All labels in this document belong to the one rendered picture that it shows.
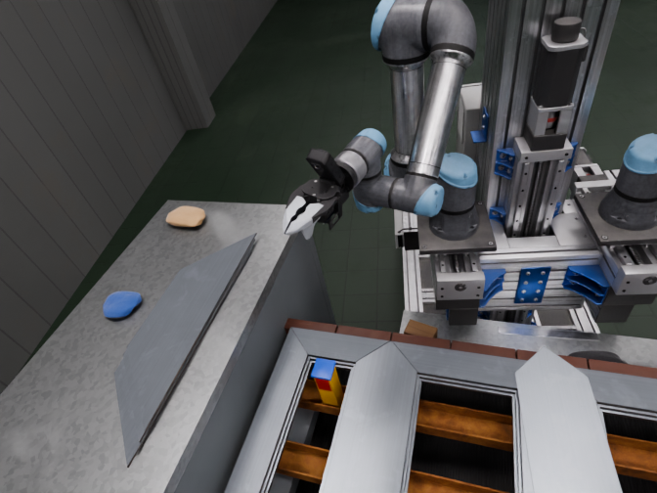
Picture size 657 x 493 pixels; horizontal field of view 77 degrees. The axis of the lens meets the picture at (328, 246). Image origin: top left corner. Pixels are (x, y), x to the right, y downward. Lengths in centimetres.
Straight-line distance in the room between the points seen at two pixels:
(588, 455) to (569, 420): 8
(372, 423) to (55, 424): 80
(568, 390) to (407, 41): 96
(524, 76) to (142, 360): 126
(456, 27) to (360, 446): 101
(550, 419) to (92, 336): 127
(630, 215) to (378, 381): 84
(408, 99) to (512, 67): 30
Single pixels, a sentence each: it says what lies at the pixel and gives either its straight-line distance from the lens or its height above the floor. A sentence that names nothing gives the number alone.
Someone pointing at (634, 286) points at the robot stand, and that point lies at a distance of 142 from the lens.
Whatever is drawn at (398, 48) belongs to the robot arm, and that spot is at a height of 159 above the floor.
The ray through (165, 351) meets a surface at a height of 107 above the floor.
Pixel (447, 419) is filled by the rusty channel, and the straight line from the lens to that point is 137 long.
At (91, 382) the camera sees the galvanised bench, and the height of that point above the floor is 105.
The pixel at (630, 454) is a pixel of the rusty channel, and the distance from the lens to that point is 144.
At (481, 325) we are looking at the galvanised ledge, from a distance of 155.
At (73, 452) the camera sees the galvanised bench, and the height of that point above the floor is 105.
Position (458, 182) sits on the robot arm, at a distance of 119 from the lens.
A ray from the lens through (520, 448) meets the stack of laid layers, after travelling 120.
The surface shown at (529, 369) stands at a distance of 129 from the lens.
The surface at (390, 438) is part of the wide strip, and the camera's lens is 117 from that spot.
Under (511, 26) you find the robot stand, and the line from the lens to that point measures 123.
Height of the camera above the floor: 193
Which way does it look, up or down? 43 degrees down
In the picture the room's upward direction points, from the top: 13 degrees counter-clockwise
